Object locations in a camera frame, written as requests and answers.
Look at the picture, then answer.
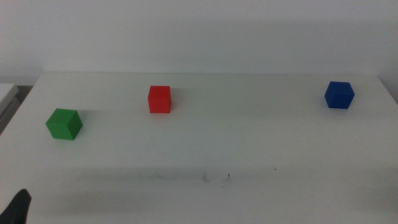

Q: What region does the blue cube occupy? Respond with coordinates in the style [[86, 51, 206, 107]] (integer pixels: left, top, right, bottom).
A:
[[324, 81, 356, 110]]

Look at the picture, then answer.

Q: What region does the red cube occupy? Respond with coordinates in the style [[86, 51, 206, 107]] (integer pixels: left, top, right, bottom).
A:
[[147, 85, 172, 114]]

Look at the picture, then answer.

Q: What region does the green cube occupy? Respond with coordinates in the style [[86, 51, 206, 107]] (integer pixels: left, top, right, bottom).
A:
[[45, 108, 83, 141]]

